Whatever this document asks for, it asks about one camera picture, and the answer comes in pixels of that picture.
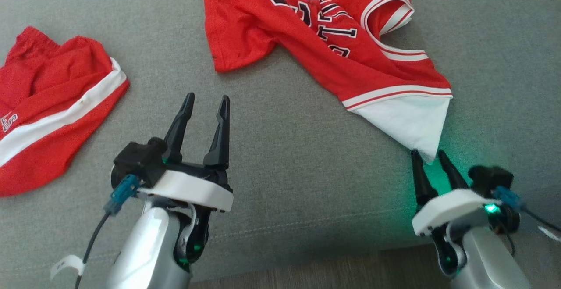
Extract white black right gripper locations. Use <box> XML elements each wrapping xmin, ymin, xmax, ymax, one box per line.
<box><xmin>411</xmin><ymin>150</ymin><xmax>502</xmax><ymax>237</ymax></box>

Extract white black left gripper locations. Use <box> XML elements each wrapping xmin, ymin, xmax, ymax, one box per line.
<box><xmin>139</xmin><ymin>93</ymin><xmax>234</xmax><ymax>213</ymax></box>

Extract red basketball jersey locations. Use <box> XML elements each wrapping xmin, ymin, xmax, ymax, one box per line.
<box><xmin>204</xmin><ymin>0</ymin><xmax>453</xmax><ymax>163</ymax></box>

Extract red shorts with white stripe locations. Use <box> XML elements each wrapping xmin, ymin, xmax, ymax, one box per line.
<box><xmin>0</xmin><ymin>26</ymin><xmax>130</xmax><ymax>197</ymax></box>

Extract grey fabric sofa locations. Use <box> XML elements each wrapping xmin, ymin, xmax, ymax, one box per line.
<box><xmin>0</xmin><ymin>0</ymin><xmax>561</xmax><ymax>281</ymax></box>

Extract black cable with blue plug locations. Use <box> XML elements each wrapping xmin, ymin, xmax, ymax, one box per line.
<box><xmin>75</xmin><ymin>174</ymin><xmax>141</xmax><ymax>289</ymax></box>
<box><xmin>493</xmin><ymin>186</ymin><xmax>561</xmax><ymax>233</ymax></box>

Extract white cable tag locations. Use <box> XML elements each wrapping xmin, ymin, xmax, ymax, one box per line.
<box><xmin>538</xmin><ymin>225</ymin><xmax>561</xmax><ymax>242</ymax></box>
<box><xmin>50</xmin><ymin>255</ymin><xmax>85</xmax><ymax>281</ymax></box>

